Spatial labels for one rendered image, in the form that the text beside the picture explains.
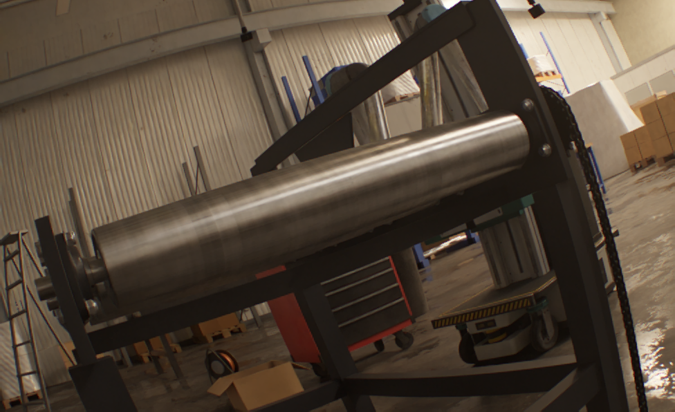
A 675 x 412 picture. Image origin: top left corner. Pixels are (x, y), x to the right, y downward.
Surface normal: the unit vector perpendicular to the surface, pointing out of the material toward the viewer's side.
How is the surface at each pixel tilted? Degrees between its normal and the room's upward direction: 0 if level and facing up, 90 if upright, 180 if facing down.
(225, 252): 121
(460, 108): 90
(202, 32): 90
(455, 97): 90
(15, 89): 90
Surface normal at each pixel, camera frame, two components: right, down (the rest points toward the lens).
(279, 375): 0.47, -0.26
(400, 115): 0.10, -0.12
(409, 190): 0.59, 0.26
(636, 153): -0.78, 0.25
